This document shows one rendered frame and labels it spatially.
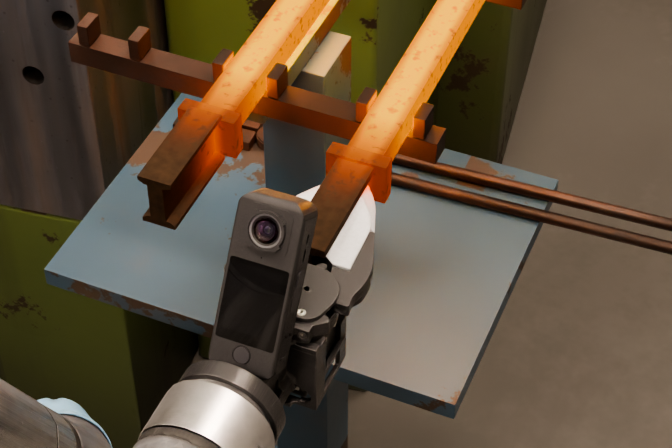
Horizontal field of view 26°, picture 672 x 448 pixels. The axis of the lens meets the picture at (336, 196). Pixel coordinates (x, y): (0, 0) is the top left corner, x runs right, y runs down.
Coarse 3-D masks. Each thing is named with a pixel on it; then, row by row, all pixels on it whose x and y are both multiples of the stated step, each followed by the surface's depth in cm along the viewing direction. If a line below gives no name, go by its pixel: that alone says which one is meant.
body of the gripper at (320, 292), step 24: (312, 288) 94; (336, 288) 94; (312, 312) 92; (312, 336) 93; (336, 336) 98; (216, 360) 89; (288, 360) 94; (312, 360) 93; (336, 360) 99; (240, 384) 88; (264, 384) 88; (288, 384) 95; (312, 384) 95; (264, 408) 88; (312, 408) 97
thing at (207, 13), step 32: (192, 0) 169; (224, 0) 168; (256, 0) 167; (352, 0) 163; (384, 0) 166; (416, 0) 189; (192, 32) 172; (224, 32) 171; (352, 32) 166; (384, 32) 170; (416, 32) 193; (352, 64) 169; (384, 64) 174; (352, 96) 173
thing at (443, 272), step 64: (128, 192) 141; (64, 256) 134; (128, 256) 134; (192, 256) 134; (384, 256) 134; (448, 256) 134; (512, 256) 134; (192, 320) 129; (384, 320) 129; (448, 320) 129; (384, 384) 124; (448, 384) 124
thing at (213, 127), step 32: (288, 0) 117; (320, 0) 119; (256, 32) 114; (288, 32) 114; (256, 64) 112; (224, 96) 109; (256, 96) 111; (192, 128) 105; (224, 128) 106; (160, 160) 102; (192, 160) 105; (160, 192) 101; (192, 192) 105; (160, 224) 104
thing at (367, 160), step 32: (448, 0) 117; (480, 0) 119; (448, 32) 114; (416, 64) 111; (384, 96) 108; (416, 96) 108; (384, 128) 106; (352, 160) 102; (384, 160) 102; (320, 192) 100; (352, 192) 100; (384, 192) 103; (320, 224) 98; (320, 256) 96
